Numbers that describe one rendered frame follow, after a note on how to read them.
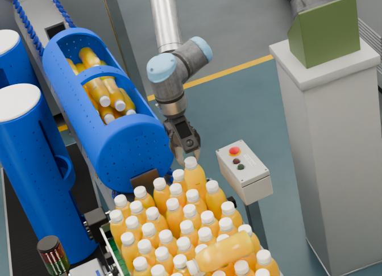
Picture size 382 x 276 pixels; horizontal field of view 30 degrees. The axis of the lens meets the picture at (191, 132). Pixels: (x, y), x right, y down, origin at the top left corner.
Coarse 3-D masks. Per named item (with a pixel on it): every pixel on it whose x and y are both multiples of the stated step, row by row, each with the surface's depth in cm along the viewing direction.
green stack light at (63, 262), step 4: (64, 252) 198; (64, 256) 197; (60, 260) 196; (64, 260) 197; (68, 260) 200; (48, 264) 195; (52, 264) 195; (56, 264) 196; (60, 264) 196; (64, 264) 197; (68, 264) 199; (48, 268) 197; (52, 268) 196; (56, 268) 196; (60, 268) 197; (64, 268) 198; (68, 268) 199; (52, 272) 197; (56, 272) 197; (60, 272) 197; (64, 272) 198
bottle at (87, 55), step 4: (84, 48) 310; (88, 48) 310; (80, 52) 310; (84, 52) 307; (88, 52) 306; (92, 52) 307; (80, 56) 309; (84, 56) 305; (88, 56) 303; (92, 56) 303; (96, 56) 304; (84, 60) 304; (88, 60) 301; (92, 60) 300; (96, 60) 300; (100, 60) 303; (84, 64) 305; (88, 64) 300; (92, 64) 299; (96, 64) 299; (100, 64) 301
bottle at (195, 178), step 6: (186, 168) 226; (192, 168) 225; (198, 168) 226; (186, 174) 227; (192, 174) 226; (198, 174) 226; (204, 174) 228; (186, 180) 228; (192, 180) 226; (198, 180) 227; (204, 180) 229; (186, 186) 231; (192, 186) 228; (198, 186) 228; (204, 186) 229; (198, 192) 229; (204, 192) 230; (204, 198) 231
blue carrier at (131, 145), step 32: (64, 32) 303; (64, 64) 284; (64, 96) 275; (96, 128) 244; (128, 128) 237; (160, 128) 242; (96, 160) 239; (128, 160) 243; (160, 160) 248; (128, 192) 250
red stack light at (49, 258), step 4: (60, 244) 195; (56, 248) 194; (60, 248) 195; (52, 252) 193; (56, 252) 194; (60, 252) 195; (44, 256) 194; (48, 256) 193; (52, 256) 194; (56, 256) 194; (60, 256) 195; (44, 260) 195; (48, 260) 194; (52, 260) 194; (56, 260) 195
